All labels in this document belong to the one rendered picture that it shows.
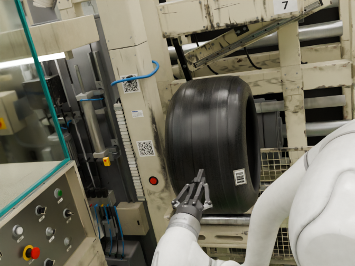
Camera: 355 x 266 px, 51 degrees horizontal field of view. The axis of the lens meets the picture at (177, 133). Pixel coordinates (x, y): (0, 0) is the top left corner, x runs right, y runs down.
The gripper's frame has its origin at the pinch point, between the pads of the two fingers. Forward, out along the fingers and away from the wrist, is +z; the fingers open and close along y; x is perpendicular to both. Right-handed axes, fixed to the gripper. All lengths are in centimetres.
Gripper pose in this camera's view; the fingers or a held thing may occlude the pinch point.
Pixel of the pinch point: (200, 178)
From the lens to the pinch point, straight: 122.0
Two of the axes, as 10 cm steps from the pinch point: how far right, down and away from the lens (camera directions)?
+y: -9.4, 0.6, 3.3
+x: 2.2, 8.6, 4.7
